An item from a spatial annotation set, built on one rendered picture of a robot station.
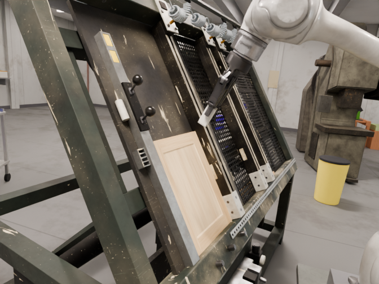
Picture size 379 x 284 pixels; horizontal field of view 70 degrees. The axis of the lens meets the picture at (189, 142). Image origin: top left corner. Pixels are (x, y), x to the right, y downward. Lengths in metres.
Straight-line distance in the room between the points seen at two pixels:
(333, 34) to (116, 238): 0.76
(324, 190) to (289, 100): 6.58
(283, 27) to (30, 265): 1.23
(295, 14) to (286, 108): 9.94
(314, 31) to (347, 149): 5.00
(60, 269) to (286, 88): 9.82
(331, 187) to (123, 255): 3.64
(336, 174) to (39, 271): 3.67
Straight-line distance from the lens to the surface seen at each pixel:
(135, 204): 1.01
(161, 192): 1.02
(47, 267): 1.30
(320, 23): 0.67
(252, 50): 0.78
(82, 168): 0.88
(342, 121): 6.03
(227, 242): 1.27
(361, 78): 5.57
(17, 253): 1.42
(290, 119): 10.54
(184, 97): 1.39
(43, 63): 0.98
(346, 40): 0.72
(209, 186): 1.32
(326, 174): 4.19
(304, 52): 10.56
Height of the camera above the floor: 1.56
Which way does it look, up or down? 13 degrees down
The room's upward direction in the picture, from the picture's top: 5 degrees clockwise
